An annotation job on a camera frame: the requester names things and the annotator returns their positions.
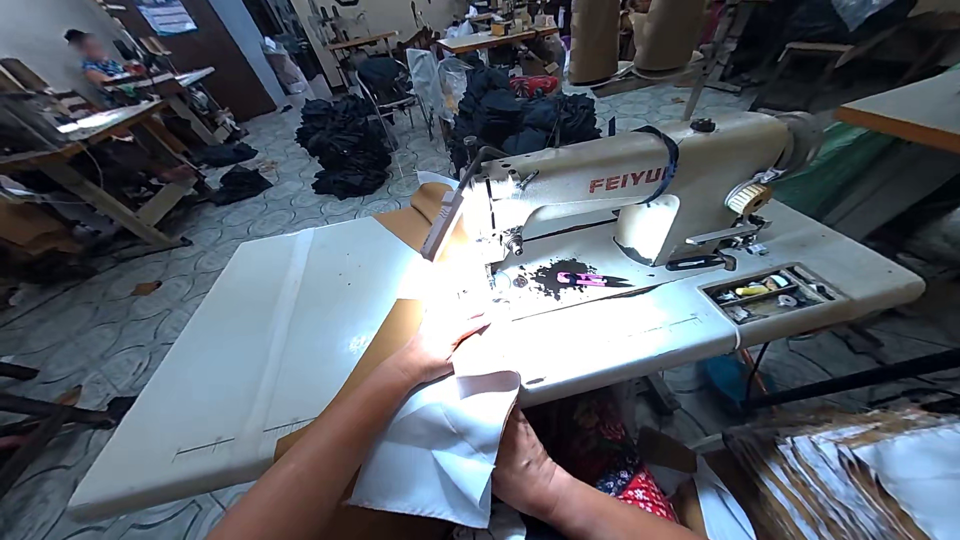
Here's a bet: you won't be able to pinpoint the person's right hand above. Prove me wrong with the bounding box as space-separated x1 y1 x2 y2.
491 405 573 522

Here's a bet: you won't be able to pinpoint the person's left hand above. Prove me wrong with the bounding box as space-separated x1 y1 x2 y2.
393 291 492 387

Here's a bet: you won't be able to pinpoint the white fabric piece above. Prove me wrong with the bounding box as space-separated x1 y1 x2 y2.
349 370 522 531

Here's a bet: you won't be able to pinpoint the person's right forearm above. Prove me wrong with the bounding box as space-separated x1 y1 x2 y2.
546 476 705 540

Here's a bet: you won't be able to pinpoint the person's left forearm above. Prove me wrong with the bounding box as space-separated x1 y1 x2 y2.
206 355 415 540

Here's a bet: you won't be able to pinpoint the sewing machine lamp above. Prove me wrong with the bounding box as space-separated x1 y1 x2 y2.
421 144 511 263

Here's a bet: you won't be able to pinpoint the pink thread snips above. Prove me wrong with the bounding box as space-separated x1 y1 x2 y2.
556 271 633 289

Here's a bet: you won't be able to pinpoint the white sewing machine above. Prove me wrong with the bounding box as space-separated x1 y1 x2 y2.
459 111 825 271

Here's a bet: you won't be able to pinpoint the pile of dark garments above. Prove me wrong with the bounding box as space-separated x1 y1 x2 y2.
294 96 394 201

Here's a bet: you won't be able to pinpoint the heap of black garments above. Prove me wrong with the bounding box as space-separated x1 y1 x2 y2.
447 63 603 177

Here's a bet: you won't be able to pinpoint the white brown fabric panel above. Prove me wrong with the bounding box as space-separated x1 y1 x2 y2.
637 426 759 540

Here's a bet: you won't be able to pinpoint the blue plastic basin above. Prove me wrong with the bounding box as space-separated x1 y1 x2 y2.
697 352 778 411

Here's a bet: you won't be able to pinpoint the translucent plastic bag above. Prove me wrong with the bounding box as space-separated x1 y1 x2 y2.
436 56 474 117

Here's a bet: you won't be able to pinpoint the white sewing machine table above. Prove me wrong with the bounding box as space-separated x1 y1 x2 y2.
67 198 927 524

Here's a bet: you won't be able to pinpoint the red patterned cloth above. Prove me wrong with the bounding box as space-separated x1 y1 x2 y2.
510 73 561 100

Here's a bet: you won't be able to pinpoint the black cloth on floor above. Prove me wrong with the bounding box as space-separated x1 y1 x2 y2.
210 164 274 207

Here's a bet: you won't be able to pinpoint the dark blue band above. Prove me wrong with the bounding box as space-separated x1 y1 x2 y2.
634 125 681 206

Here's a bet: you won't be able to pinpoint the black crumpled cloth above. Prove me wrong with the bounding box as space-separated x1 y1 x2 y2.
191 141 260 169

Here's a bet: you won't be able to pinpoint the wooden work table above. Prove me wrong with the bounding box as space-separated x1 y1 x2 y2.
436 22 561 55

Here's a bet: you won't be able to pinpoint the brown thread cone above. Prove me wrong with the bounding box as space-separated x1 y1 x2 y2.
567 0 622 86
633 0 709 75

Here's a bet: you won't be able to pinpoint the dark brown door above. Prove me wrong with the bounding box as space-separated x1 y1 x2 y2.
112 0 279 123

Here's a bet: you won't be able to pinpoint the stack of brown white fabric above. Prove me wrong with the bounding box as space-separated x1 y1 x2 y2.
723 408 960 540

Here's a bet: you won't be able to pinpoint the black metal bar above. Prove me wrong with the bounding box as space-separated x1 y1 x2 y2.
741 348 960 411

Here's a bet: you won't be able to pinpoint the wooden sewing table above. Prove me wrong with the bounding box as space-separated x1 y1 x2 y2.
0 63 219 250

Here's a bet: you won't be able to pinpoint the green cloth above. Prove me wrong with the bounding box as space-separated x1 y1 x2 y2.
780 121 912 225

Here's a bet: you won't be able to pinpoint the wooden chair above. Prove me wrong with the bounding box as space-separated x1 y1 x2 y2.
750 22 912 117

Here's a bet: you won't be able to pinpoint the table with orange edge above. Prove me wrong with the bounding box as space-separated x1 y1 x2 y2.
835 69 960 156

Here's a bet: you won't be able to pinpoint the metal frame chair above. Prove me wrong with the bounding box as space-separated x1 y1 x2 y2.
354 57 435 147

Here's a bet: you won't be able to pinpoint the black handled tool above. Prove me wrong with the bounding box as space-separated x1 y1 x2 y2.
666 253 738 273

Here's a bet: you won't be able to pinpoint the wall poster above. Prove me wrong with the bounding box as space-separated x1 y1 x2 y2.
133 0 198 37

